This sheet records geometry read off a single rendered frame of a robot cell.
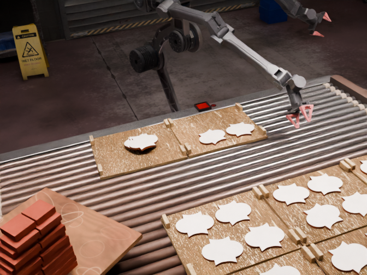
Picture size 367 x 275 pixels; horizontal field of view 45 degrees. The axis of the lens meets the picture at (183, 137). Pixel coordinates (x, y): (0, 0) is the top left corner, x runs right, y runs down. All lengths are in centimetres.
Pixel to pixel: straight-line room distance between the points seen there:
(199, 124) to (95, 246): 101
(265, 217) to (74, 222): 71
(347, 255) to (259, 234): 30
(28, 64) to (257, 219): 428
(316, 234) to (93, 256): 78
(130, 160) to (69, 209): 48
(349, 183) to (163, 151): 84
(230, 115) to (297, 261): 102
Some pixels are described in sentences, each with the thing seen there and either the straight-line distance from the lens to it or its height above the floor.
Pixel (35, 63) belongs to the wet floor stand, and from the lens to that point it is 558.
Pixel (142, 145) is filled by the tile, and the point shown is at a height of 98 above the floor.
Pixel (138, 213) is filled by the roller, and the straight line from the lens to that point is 181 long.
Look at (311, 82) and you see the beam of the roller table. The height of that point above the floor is 91.
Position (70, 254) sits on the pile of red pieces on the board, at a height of 110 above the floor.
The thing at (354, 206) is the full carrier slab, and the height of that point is 95.
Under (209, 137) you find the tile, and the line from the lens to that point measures 217.
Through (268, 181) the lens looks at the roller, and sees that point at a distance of 194.
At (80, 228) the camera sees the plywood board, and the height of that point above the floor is 104.
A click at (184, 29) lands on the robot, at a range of 281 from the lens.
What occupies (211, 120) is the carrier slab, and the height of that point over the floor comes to 94.
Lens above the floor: 211
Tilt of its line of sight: 32 degrees down
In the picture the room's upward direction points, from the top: 5 degrees counter-clockwise
